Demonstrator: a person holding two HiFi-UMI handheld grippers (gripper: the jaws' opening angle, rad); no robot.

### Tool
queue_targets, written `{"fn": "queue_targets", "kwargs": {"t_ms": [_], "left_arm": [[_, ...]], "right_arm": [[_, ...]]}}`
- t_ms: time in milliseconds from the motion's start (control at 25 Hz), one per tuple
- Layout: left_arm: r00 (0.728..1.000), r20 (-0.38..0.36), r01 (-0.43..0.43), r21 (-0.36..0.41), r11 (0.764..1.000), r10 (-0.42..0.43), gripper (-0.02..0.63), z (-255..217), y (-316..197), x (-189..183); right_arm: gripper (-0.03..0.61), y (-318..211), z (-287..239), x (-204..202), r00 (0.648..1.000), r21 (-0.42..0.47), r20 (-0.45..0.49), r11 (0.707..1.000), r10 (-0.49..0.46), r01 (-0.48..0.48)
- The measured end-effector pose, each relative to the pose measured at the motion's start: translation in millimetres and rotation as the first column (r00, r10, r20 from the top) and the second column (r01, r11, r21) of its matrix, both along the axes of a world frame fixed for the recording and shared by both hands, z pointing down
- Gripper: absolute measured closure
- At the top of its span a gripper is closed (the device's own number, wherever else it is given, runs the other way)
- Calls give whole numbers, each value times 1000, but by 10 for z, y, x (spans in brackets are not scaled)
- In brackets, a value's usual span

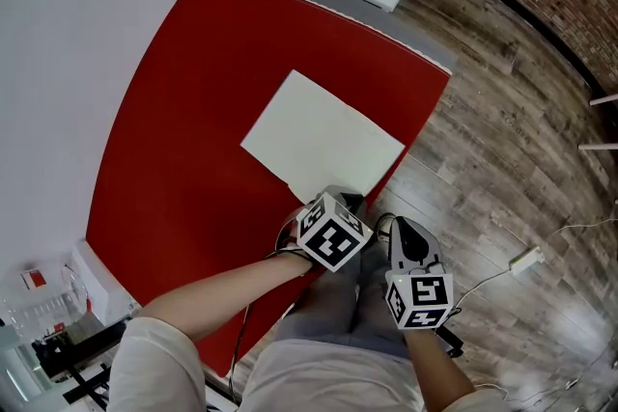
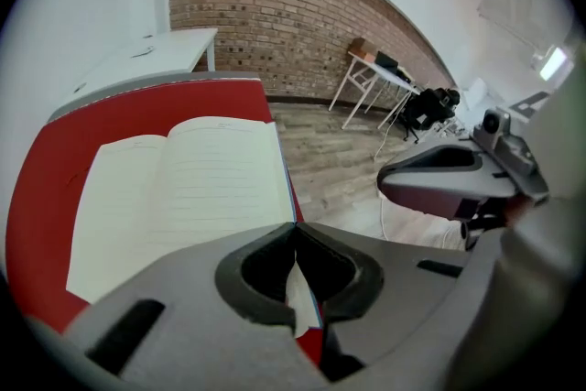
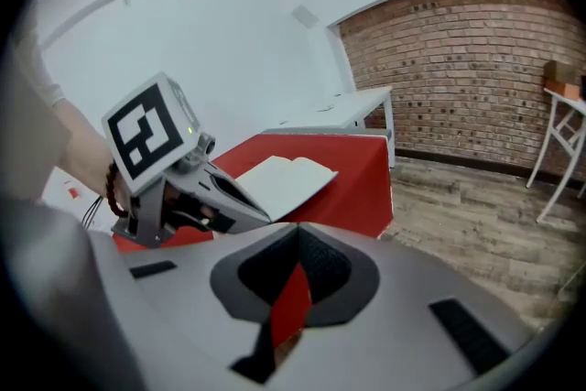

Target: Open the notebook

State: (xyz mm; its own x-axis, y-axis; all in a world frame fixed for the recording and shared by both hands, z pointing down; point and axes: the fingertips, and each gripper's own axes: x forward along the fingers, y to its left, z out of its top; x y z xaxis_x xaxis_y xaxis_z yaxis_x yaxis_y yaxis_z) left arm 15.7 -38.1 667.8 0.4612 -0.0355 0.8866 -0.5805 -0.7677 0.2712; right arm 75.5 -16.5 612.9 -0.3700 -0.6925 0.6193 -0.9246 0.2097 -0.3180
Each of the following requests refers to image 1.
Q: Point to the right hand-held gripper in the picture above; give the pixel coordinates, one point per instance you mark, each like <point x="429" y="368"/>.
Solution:
<point x="424" y="292"/>

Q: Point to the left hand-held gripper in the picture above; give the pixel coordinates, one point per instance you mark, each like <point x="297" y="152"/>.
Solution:
<point x="332" y="240"/>

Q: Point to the white notebook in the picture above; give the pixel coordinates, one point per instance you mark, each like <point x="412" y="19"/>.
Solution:
<point x="318" y="135"/>

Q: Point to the person's right forearm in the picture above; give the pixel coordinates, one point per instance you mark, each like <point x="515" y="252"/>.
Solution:
<point x="434" y="366"/>

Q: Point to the person's left forearm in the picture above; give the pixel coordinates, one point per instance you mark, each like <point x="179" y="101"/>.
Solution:
<point x="227" y="292"/>

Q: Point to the person's grey trousers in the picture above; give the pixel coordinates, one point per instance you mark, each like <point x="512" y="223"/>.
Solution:
<point x="338" y="304"/>

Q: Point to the white power adapter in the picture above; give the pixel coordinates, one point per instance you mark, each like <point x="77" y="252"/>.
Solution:
<point x="526" y="260"/>

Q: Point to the red table mat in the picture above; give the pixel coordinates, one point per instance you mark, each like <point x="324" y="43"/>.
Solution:
<point x="203" y="111"/>

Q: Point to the person's white shirt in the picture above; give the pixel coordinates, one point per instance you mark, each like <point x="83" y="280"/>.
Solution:
<point x="154" y="371"/>

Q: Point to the white furniture leg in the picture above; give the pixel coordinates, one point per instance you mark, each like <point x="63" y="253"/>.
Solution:
<point x="598" y="146"/>
<point x="606" y="100"/>

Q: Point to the red and white box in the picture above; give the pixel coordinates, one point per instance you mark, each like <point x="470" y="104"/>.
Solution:
<point x="33" y="279"/>

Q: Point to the black metal frame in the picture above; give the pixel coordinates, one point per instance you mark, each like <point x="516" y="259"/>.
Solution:
<point x="77" y="366"/>

